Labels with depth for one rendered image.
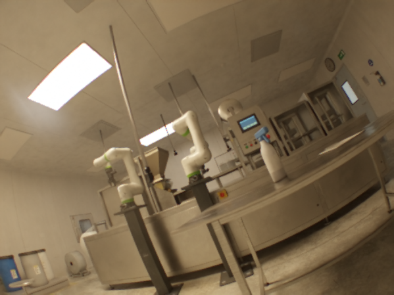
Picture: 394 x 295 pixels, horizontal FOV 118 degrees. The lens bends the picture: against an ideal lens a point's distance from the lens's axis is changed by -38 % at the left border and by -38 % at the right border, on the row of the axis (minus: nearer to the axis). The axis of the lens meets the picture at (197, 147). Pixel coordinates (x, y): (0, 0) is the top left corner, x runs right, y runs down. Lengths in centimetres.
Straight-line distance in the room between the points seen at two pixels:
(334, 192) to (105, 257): 264
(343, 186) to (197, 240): 150
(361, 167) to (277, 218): 102
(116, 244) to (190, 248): 91
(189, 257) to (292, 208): 110
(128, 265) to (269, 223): 161
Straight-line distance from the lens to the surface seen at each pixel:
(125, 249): 233
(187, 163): 164
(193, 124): 171
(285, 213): 184
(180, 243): 198
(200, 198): 162
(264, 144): 89
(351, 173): 208
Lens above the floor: 76
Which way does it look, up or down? 15 degrees up
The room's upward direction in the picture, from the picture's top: 23 degrees counter-clockwise
